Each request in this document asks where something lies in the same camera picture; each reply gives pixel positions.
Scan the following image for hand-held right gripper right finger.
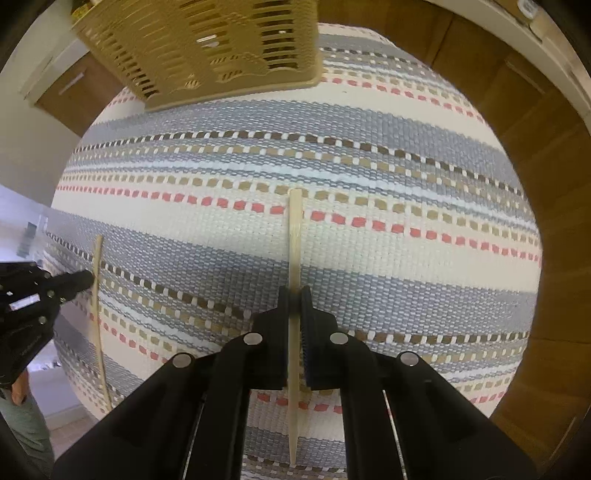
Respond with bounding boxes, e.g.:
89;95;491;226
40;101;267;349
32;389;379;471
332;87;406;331
300;285;539;480

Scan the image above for wooden base cabinets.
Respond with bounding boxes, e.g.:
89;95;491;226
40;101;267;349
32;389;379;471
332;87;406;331
34;0;591;444

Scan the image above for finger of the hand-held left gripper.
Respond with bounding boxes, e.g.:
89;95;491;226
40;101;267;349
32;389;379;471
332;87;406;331
46;270;94;303

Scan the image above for wooden chopstick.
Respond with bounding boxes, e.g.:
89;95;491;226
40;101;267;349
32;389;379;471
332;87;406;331
92;234;113;411
287;188;305;467

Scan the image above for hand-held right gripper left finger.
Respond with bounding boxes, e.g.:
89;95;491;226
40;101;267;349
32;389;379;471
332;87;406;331
53;285;291;480

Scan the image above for person's grey-green clothing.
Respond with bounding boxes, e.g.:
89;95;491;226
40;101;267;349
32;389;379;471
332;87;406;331
0;388;56;476

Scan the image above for person's left hand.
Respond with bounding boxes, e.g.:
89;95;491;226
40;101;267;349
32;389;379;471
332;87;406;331
11;369;29;406

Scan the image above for beige plastic utensil basket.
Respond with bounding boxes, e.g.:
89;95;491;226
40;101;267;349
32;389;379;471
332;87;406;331
71;0;322;112

